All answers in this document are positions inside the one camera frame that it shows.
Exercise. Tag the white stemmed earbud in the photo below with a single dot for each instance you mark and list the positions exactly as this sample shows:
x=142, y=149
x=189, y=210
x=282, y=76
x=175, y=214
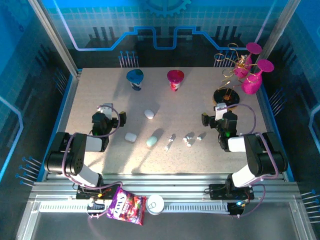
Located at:
x=166, y=149
x=171, y=138

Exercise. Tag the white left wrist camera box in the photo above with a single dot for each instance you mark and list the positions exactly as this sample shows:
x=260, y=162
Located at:
x=108, y=110

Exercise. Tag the small controller board box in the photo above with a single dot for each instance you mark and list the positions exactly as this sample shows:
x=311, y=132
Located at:
x=96, y=207
x=236, y=209

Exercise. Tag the purple candy bag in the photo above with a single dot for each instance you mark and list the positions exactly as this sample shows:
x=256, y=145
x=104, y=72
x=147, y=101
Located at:
x=126, y=206

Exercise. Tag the white oval earbud case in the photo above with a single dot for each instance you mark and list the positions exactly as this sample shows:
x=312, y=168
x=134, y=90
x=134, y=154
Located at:
x=149, y=114

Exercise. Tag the blue lid yogurt cup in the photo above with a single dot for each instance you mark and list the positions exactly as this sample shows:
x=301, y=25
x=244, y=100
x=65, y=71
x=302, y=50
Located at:
x=135, y=76

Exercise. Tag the pink lid yogurt cup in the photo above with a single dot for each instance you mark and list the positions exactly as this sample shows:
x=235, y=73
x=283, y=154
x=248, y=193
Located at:
x=175, y=76

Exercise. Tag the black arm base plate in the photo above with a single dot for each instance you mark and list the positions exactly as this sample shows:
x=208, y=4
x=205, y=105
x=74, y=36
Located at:
x=220, y=192
x=83, y=193

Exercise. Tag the white rectangular earbud case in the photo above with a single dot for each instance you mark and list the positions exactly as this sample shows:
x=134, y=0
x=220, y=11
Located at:
x=130, y=137

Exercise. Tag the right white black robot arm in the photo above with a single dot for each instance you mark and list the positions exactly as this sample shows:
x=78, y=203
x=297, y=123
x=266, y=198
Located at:
x=265, y=155

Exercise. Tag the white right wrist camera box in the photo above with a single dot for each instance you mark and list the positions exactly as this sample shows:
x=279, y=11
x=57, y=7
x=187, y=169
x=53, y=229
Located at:
x=220, y=111

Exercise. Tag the aluminium frame post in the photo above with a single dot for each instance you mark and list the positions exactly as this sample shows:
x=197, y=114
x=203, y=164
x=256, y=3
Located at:
x=280, y=27
x=52, y=35

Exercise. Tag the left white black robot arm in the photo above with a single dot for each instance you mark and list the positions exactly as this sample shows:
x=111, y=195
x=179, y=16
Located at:
x=75, y=155

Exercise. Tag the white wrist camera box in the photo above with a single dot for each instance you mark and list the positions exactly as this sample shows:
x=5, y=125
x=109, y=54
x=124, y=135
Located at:
x=108, y=110
x=220, y=111

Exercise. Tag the mint green earbud case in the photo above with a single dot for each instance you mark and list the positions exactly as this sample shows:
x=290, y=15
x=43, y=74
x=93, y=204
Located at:
x=151, y=141

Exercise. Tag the white round tin can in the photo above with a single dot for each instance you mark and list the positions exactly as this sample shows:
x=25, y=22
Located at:
x=155, y=204

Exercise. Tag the pink wine glass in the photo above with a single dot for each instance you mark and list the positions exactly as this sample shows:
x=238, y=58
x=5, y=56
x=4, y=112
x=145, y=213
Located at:
x=253, y=48
x=251, y=86

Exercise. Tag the aluminium front frame rails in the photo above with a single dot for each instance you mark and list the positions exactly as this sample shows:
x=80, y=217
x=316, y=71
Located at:
x=170, y=183

